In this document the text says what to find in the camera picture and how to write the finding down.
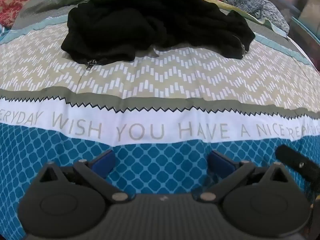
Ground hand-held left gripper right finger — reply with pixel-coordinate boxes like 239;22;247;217
199;150;288;203

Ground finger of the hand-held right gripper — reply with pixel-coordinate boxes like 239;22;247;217
275;144;318;182

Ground printed patterned bedsheet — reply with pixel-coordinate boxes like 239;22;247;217
0;0;320;240

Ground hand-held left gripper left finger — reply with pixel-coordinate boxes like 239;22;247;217
39;149;128;203

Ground black pants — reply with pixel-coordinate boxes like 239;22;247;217
61;0;256;71

